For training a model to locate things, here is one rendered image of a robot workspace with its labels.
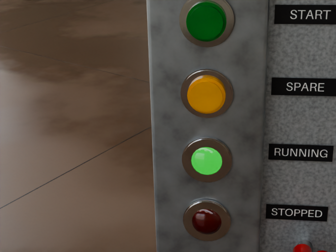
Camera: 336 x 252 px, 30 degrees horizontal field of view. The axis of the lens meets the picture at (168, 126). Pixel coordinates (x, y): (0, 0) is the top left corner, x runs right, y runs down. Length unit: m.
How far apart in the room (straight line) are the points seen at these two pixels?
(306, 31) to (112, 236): 2.33
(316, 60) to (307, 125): 0.05
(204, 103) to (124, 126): 3.30
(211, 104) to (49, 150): 3.09
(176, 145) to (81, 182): 2.70
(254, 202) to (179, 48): 0.13
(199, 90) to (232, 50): 0.03
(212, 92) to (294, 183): 0.10
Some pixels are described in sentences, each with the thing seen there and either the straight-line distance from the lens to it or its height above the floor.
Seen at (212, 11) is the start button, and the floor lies 1.41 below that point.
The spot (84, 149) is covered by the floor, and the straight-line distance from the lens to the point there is 3.48.
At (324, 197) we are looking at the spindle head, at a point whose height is 1.26.
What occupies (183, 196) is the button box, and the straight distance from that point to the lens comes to 0.47.
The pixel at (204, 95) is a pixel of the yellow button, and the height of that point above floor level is 1.35.
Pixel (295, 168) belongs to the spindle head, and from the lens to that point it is 0.47.
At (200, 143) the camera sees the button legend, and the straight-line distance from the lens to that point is 0.44.
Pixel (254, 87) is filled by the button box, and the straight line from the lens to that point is 0.43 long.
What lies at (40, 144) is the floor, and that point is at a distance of 3.59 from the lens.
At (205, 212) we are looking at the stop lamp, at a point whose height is 1.26.
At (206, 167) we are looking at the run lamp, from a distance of 0.45.
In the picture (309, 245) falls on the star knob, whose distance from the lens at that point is 0.50.
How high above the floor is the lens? 1.51
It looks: 24 degrees down
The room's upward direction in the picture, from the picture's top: 2 degrees counter-clockwise
